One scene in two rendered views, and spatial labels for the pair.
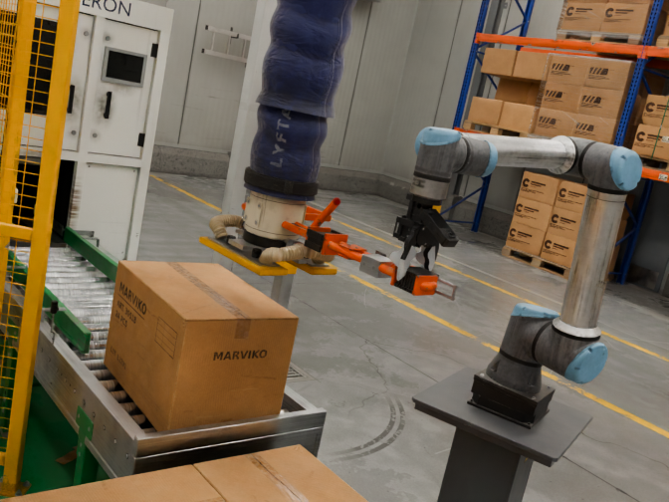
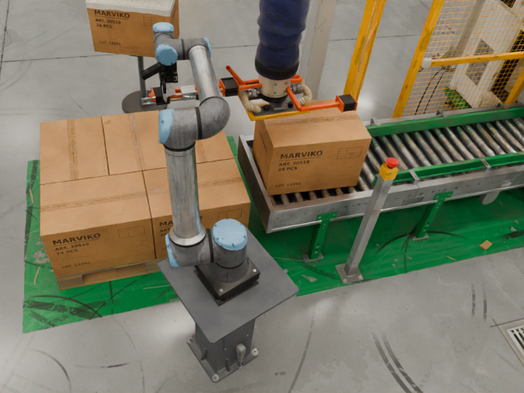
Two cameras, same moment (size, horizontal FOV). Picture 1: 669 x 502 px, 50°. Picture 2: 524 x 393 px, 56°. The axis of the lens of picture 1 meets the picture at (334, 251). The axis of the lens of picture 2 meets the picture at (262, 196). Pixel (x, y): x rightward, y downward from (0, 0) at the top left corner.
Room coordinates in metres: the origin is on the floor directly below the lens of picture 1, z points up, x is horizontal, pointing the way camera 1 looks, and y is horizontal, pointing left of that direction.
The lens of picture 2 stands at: (2.90, -1.91, 2.73)
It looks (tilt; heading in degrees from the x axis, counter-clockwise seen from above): 47 degrees down; 108
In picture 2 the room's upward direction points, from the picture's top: 8 degrees clockwise
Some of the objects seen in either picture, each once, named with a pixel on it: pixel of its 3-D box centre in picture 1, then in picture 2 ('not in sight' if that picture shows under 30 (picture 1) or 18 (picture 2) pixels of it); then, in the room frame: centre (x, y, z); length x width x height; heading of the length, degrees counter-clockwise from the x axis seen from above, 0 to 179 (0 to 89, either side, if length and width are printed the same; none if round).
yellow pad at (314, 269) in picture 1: (292, 251); (278, 107); (2.24, 0.13, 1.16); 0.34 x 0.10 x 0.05; 43
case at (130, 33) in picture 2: not in sight; (136, 19); (0.69, 1.05, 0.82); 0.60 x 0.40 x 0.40; 22
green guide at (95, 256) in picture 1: (127, 276); (482, 167); (3.46, 0.98, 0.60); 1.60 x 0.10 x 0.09; 41
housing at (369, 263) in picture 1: (377, 265); (188, 93); (1.84, -0.12, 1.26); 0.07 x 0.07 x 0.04; 43
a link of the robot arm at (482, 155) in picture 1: (468, 155); (168, 49); (1.84, -0.28, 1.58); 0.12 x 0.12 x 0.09; 36
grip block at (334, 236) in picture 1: (326, 240); (228, 86); (1.99, 0.03, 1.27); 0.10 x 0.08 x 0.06; 133
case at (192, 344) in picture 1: (195, 342); (307, 146); (2.38, 0.41, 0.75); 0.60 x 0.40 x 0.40; 38
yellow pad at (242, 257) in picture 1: (242, 250); not in sight; (2.11, 0.27, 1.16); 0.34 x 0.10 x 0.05; 43
